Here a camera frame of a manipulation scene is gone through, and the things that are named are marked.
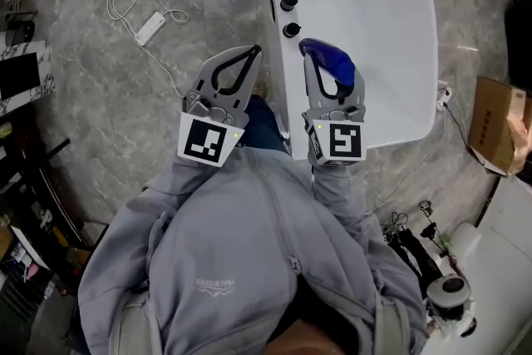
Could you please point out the open brown cardboard box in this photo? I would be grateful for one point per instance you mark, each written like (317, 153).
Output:
(494, 124)

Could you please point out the blue plastic object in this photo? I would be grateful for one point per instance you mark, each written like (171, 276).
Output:
(328, 54)

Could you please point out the white paper roll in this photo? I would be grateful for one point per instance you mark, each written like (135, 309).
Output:
(467, 241)

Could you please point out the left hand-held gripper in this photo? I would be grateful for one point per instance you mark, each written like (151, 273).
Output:
(203, 141)

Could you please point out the black metal shelf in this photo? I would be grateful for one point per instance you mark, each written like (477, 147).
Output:
(33, 199)

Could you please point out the person's left forearm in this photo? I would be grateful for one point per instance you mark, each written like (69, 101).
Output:
(195, 178)

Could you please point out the person's blue jeans leg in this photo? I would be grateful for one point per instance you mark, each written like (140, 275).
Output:
(262, 124)

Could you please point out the small white socket strip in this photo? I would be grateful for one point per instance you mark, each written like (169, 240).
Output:
(444, 95)

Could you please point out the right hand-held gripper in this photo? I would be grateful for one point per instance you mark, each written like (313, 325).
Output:
(345, 141)

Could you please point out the marble cabinet with black panel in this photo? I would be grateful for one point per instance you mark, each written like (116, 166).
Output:
(45, 66)

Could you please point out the white round device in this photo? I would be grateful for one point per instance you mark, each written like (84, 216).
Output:
(451, 295)

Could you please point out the white ceramic fixture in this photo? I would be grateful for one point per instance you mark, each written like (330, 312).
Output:
(507, 262)

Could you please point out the person's grey sweatshirt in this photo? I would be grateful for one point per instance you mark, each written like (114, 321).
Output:
(232, 253)

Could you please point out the person's brown shoe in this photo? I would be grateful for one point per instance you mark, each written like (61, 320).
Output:
(260, 89)

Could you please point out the black round faucet knob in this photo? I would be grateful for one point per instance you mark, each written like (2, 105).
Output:
(289, 3)
(291, 30)

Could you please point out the person's right forearm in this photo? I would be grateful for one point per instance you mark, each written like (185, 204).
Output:
(336, 187)

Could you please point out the white bathtub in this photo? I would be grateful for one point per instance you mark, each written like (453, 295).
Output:
(386, 33)

